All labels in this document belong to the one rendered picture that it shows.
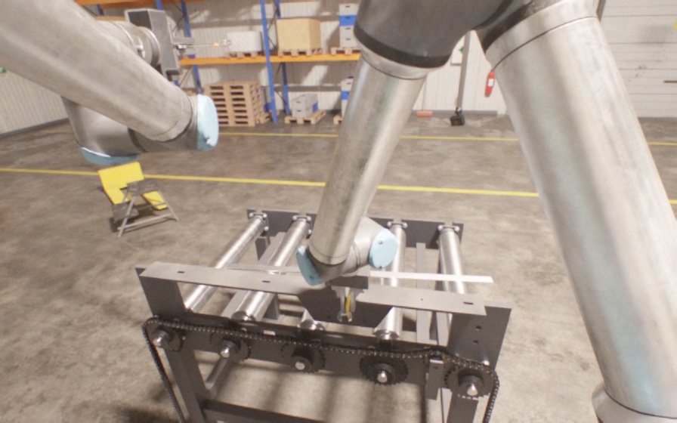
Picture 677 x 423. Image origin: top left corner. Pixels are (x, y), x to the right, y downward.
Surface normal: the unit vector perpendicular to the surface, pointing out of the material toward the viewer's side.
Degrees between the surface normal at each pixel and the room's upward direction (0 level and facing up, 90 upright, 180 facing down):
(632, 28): 90
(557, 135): 82
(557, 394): 0
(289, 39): 90
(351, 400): 0
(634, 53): 90
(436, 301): 0
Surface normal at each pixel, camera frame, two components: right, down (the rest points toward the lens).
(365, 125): -0.43, 0.64
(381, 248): 0.59, 0.35
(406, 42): -0.18, 0.65
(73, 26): 1.00, 0.06
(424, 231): -0.20, 0.45
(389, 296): -0.04, -0.89
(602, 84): 0.06, -0.07
